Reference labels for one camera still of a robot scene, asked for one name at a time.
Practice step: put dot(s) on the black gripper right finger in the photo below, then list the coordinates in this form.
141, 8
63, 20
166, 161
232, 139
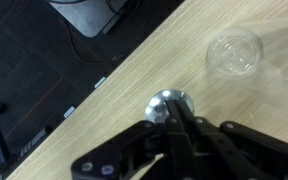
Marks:
250, 150

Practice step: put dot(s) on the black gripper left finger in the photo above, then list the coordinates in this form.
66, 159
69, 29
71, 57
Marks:
134, 146

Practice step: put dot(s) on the clear glass cylinder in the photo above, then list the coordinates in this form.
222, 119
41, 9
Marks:
235, 53

